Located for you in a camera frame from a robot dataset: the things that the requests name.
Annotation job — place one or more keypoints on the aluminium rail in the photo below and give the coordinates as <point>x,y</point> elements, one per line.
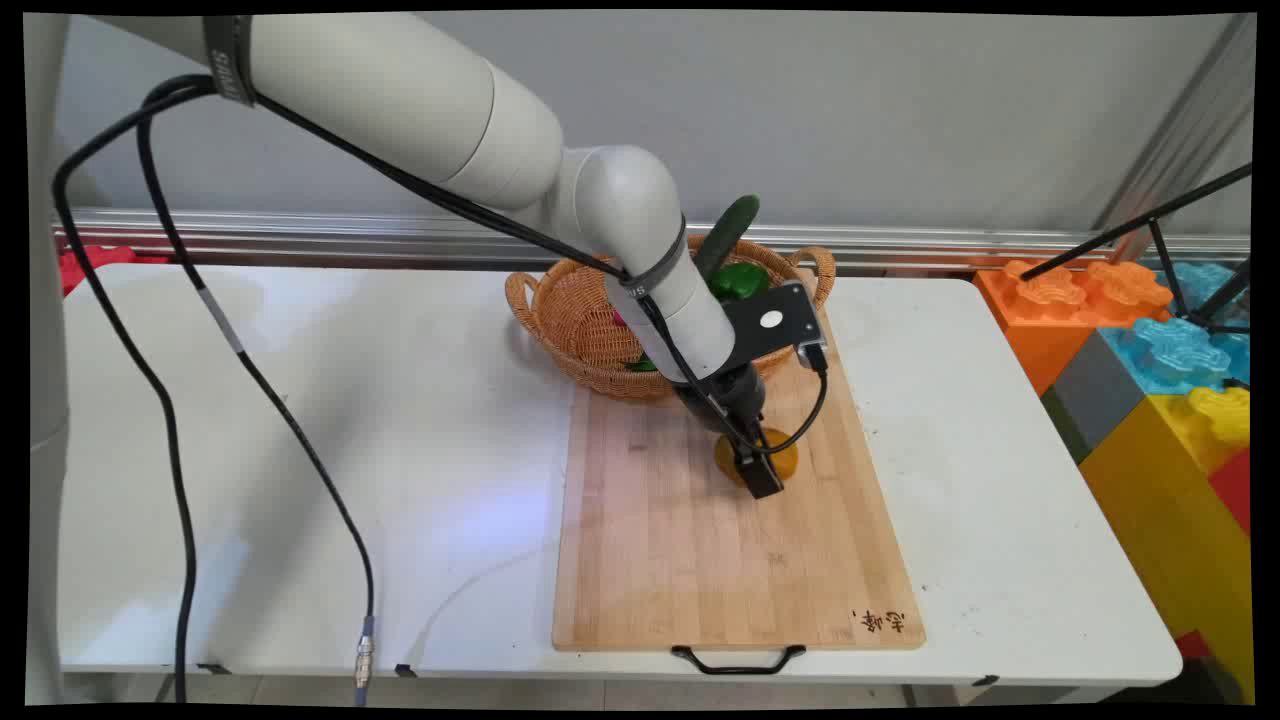
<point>950,240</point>

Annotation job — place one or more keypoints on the grey big building block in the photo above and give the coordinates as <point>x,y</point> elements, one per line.
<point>1095,395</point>

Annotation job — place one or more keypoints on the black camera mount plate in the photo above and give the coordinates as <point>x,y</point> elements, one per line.
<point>775,322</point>

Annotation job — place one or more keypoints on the bamboo cutting board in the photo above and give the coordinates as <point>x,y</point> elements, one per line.
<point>680,560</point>

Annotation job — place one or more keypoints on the yellow big building block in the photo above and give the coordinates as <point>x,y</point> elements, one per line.
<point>1170,520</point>

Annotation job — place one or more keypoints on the dark green toy cucumber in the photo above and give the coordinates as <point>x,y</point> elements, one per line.
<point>728,230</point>

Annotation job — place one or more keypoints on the red big building block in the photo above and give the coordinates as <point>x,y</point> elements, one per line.
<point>1235,490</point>

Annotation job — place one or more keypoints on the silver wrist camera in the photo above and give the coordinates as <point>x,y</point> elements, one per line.
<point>810,355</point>

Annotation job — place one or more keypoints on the green toy bell pepper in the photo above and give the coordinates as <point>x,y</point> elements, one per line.
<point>740,282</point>

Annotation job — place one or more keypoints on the black tripod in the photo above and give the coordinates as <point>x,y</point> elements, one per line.
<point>1130,225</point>

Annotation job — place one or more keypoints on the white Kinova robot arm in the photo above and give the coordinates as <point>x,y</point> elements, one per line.
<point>400,90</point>

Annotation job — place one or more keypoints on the woven wicker basket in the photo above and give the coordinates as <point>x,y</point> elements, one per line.
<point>580,320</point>

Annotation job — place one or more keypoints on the brown toy potato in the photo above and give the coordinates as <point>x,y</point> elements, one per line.
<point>728,455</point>

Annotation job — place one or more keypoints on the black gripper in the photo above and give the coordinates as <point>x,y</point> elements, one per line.
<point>728,395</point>

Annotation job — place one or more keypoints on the blue big building block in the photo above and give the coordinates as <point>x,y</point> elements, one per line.
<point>1170,350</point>

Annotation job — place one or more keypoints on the green toy radish leaf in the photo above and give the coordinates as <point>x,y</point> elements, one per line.
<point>640,366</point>

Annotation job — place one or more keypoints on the orange big building block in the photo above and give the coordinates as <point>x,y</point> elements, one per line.
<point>1040,310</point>

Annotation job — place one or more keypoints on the red studded building block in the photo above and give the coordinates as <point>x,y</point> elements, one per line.
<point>105,262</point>

